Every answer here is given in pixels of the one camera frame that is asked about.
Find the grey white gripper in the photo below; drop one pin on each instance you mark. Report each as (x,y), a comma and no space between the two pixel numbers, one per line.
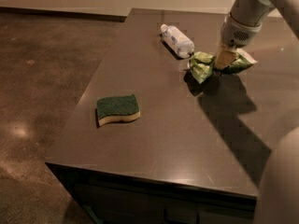
(237,34)

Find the green jalapeno chip bag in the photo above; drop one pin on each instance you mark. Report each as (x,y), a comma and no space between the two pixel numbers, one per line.
(201,65)

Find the clear plastic water bottle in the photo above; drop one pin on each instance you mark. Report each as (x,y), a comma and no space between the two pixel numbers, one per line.
(177,41)

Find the green and yellow sponge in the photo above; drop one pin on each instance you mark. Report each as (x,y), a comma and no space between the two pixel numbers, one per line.
(117,109)

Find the dark cabinet under table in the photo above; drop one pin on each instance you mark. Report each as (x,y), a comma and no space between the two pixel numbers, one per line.
(120,199)

